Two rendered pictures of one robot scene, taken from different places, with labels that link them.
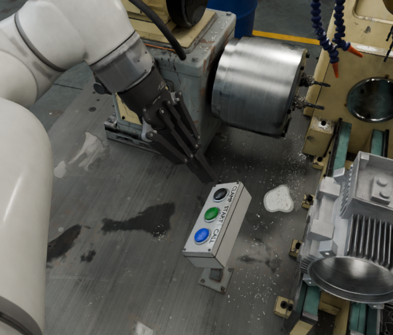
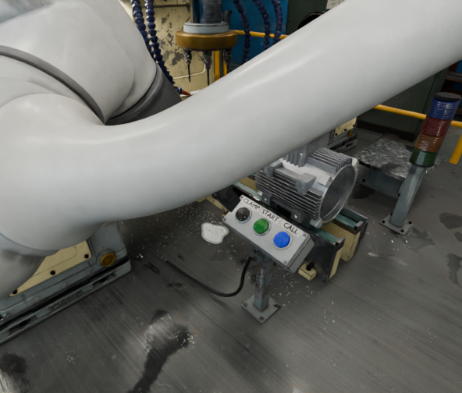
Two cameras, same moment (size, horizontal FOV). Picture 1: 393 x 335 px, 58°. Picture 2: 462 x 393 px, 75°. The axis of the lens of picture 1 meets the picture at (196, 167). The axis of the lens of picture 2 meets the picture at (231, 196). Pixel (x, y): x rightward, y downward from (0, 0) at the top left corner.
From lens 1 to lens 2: 50 cm
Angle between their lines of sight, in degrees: 49
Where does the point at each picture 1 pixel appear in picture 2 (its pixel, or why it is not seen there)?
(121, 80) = not seen: hidden behind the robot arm
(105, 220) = not seen: outside the picture
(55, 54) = (106, 92)
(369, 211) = (314, 146)
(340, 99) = not seen: hidden behind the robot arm
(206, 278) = (261, 315)
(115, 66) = (165, 91)
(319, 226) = (304, 178)
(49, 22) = (90, 36)
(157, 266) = (225, 357)
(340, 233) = (315, 171)
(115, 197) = (99, 373)
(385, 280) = (334, 188)
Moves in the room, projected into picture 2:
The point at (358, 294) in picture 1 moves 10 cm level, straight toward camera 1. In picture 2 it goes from (334, 208) to (355, 232)
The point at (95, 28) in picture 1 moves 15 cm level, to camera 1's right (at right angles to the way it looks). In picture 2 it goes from (138, 39) to (212, 25)
